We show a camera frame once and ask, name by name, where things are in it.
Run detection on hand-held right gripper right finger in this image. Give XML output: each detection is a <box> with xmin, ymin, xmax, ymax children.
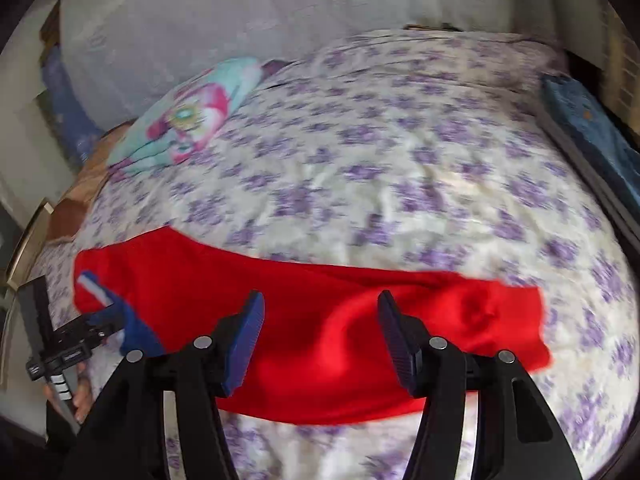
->
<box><xmin>377</xmin><ymin>290</ymin><xmax>583</xmax><ymax>480</ymax></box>

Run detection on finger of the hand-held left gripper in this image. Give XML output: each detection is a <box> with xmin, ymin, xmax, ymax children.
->
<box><xmin>82</xmin><ymin>302</ymin><xmax>126</xmax><ymax>343</ymax></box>

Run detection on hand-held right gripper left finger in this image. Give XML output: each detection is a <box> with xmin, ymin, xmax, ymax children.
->
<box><xmin>66</xmin><ymin>290</ymin><xmax>266</xmax><ymax>480</ymax></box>

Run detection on red pants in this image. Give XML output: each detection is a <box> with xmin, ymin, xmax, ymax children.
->
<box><xmin>73</xmin><ymin>226</ymin><xmax>552</xmax><ymax>426</ymax></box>

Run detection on person's left hand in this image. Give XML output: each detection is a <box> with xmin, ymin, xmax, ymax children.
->
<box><xmin>42</xmin><ymin>362</ymin><xmax>96</xmax><ymax>423</ymax></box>

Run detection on brown patterned blanket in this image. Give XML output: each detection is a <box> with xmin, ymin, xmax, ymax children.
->
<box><xmin>46</xmin><ymin>122</ymin><xmax>136</xmax><ymax>243</ymax></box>

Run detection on purple floral bed sheet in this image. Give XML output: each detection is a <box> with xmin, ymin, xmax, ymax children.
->
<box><xmin>30</xmin><ymin>30</ymin><xmax>632</xmax><ymax>480</ymax></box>

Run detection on blue patterned cloth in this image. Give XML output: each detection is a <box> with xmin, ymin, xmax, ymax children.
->
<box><xmin>40</xmin><ymin>45</ymin><xmax>103</xmax><ymax>166</ymax></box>

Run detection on colourful cartoon pillow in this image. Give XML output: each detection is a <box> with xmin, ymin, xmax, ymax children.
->
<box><xmin>106</xmin><ymin>56</ymin><xmax>264</xmax><ymax>177</ymax></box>

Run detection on folded blue jeans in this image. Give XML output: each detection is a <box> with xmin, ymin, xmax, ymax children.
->
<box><xmin>541</xmin><ymin>74</ymin><xmax>640</xmax><ymax>221</ymax></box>

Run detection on white lace curtain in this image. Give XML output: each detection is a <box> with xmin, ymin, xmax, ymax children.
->
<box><xmin>59</xmin><ymin>0</ymin><xmax>571</xmax><ymax>131</ymax></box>

